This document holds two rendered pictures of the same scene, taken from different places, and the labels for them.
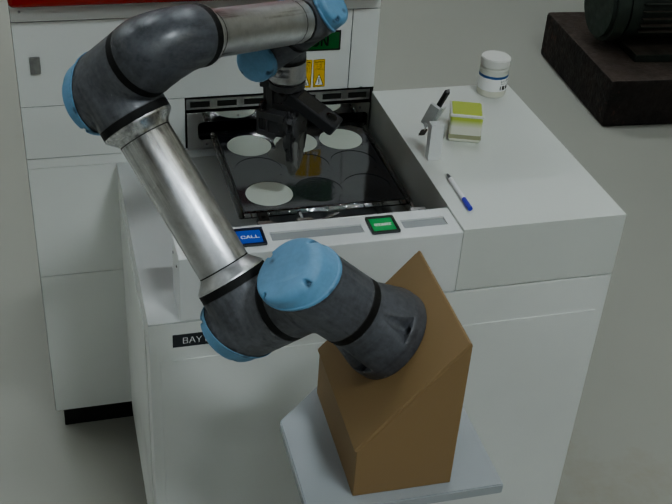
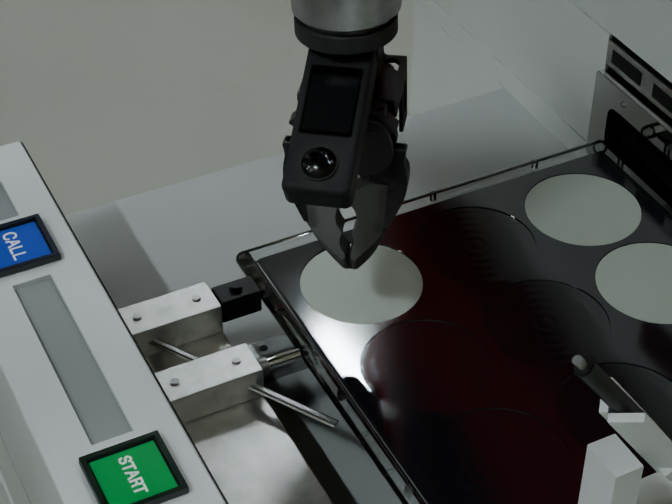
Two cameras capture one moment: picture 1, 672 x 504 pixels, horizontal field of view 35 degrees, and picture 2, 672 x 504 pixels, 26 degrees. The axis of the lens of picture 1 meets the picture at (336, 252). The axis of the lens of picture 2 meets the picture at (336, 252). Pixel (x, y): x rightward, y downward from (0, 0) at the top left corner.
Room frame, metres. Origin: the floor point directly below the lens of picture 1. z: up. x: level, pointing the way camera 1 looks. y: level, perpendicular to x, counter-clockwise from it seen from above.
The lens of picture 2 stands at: (1.75, -0.73, 1.68)
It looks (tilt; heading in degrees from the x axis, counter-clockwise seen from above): 40 degrees down; 81
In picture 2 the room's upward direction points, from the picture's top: straight up
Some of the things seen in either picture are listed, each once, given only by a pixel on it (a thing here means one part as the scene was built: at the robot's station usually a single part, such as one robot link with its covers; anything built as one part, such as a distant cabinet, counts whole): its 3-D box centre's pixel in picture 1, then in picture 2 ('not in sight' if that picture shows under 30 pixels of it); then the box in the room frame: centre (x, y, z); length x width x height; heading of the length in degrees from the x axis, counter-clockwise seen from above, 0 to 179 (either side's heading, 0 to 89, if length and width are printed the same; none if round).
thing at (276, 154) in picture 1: (282, 156); (332, 203); (1.89, 0.12, 1.00); 0.06 x 0.03 x 0.09; 71
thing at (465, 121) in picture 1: (465, 121); not in sight; (2.12, -0.27, 1.00); 0.07 x 0.07 x 0.07; 88
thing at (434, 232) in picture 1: (317, 262); (81, 426); (1.68, 0.03, 0.89); 0.55 x 0.09 x 0.14; 107
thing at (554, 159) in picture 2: (225, 173); (430, 200); (1.99, 0.25, 0.90); 0.37 x 0.01 x 0.01; 17
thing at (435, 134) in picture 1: (433, 126); (634, 465); (2.02, -0.19, 1.03); 0.06 x 0.04 x 0.13; 17
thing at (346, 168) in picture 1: (306, 165); (545, 324); (2.05, 0.08, 0.90); 0.34 x 0.34 x 0.01; 17
